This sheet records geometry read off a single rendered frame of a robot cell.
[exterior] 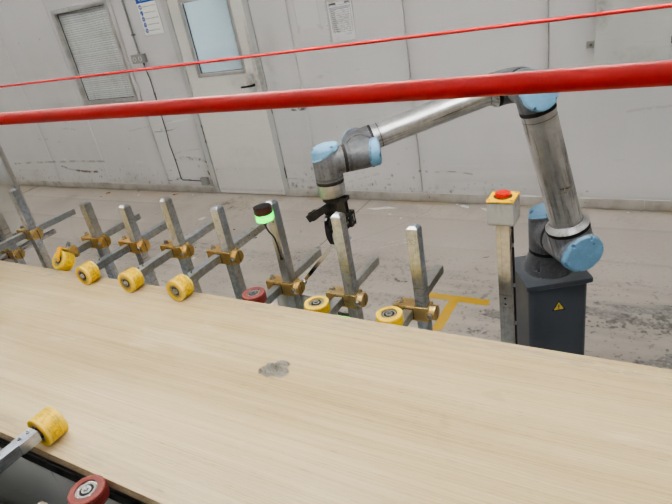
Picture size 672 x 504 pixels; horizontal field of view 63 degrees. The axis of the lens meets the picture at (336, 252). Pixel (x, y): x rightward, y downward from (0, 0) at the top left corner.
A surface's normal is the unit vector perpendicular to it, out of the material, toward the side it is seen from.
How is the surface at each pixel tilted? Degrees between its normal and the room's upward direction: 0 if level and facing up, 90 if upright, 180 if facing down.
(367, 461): 0
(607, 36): 90
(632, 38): 90
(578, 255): 95
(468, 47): 90
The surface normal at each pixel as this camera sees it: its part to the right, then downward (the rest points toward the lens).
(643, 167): -0.48, 0.47
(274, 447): -0.17, -0.88
